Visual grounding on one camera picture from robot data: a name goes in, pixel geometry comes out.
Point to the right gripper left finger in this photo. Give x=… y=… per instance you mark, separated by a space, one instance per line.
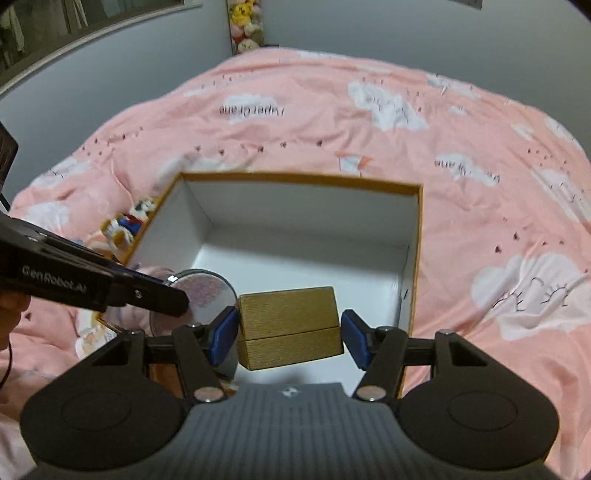
x=202 y=348

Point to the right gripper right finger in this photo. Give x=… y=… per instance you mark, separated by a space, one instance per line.
x=379 y=352

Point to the gold rectangular box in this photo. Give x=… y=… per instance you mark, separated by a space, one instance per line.
x=287 y=327

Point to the white Vaseline lotion tube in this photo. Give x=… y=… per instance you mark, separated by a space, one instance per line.
x=92 y=333

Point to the person left hand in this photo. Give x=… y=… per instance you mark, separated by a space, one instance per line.
x=12 y=305

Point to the raccoon sailor plush toy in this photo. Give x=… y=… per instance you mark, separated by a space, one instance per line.
x=121 y=230

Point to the orange cardboard box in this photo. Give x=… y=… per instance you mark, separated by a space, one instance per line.
x=272 y=231

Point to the pink paper crane duvet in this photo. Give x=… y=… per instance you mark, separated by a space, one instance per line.
x=505 y=256

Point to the plush toys on shelf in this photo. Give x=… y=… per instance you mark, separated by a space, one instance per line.
x=245 y=22

